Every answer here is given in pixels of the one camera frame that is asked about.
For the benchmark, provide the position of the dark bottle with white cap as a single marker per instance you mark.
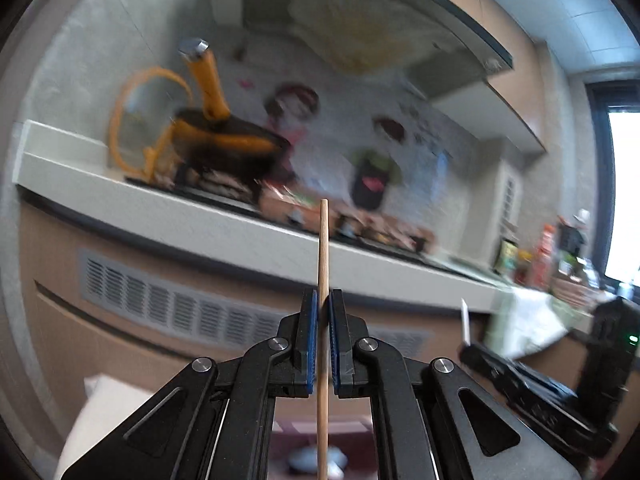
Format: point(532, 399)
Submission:
point(572, 235)

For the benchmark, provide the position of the pink cartoon wall sticker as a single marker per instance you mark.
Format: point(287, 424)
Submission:
point(292, 105)

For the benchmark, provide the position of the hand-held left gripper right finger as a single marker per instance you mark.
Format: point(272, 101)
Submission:
point(336, 345)

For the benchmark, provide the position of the window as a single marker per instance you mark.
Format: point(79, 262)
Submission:
point(622, 195)

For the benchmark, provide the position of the wooden chopstick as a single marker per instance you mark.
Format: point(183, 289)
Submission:
point(323, 250)

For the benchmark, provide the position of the black orange frying pan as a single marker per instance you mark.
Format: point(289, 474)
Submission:
point(225, 145)

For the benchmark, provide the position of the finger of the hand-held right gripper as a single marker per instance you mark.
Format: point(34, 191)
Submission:
point(530, 390)

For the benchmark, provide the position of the green cartoon wall sticker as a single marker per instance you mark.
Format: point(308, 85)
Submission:
point(372, 175)

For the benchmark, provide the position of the yellow green bottle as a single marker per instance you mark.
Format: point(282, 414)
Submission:
point(509, 257)

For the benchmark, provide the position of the range hood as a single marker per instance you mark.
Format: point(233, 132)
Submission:
point(360, 15)

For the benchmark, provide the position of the white box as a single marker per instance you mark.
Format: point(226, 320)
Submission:
point(100, 410)

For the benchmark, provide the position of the red bottle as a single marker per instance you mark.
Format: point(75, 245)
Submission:
point(545, 255)

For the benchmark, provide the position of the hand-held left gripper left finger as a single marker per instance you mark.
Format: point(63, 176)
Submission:
point(312, 340)

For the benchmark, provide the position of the white cloth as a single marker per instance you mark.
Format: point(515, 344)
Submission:
point(525, 320)

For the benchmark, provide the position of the brown wall cabinet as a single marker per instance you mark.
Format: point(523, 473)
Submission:
point(505, 105)

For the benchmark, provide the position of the grey vent grille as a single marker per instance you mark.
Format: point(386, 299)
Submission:
point(150, 295)

